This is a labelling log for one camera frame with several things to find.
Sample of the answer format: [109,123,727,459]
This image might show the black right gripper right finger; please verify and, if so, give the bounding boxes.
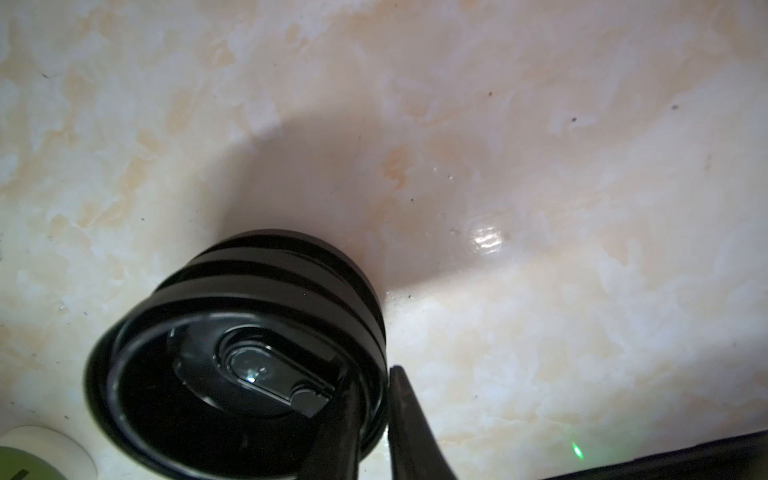
[388,365,457,480]

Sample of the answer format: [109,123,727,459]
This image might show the green paper coffee cup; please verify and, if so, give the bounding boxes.
[1,426,98,480]

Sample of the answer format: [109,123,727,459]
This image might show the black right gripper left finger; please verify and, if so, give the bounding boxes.
[297,374,365,480]

